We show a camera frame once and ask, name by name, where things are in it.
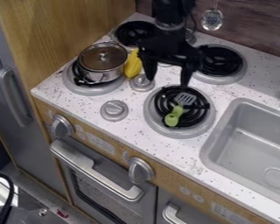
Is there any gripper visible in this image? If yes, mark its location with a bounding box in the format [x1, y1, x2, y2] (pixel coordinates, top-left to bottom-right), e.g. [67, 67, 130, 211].
[136, 24, 206, 89]

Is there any yellow toy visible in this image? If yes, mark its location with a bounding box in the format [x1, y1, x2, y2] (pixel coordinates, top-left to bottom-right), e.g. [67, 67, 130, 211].
[122, 47, 144, 79]

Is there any toy stove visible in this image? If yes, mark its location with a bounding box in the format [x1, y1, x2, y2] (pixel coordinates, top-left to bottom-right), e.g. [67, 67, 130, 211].
[61, 19, 249, 140]

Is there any silver pot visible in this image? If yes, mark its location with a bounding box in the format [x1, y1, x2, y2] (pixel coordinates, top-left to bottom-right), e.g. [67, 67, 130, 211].
[71, 57, 129, 88]

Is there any silver lid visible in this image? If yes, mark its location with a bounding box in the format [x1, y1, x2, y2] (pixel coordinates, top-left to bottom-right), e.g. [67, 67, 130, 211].
[76, 41, 130, 72]

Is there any silver slotted spoon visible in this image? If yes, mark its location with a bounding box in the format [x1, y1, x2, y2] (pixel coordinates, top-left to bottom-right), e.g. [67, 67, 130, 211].
[199, 0, 226, 32]

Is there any toy sink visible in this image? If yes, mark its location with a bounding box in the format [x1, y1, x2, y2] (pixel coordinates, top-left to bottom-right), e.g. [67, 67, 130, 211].
[198, 97, 280, 208]

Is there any grey toy fridge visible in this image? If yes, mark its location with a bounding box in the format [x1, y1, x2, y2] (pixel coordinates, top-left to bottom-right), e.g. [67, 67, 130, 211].
[0, 8, 70, 198]

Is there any green handled silver spatula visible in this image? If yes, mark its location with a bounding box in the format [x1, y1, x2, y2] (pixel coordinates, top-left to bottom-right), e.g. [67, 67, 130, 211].
[162, 91, 199, 128]

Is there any black cable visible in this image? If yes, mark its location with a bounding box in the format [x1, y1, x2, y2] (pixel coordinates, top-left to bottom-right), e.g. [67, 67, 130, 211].
[0, 171, 17, 224]

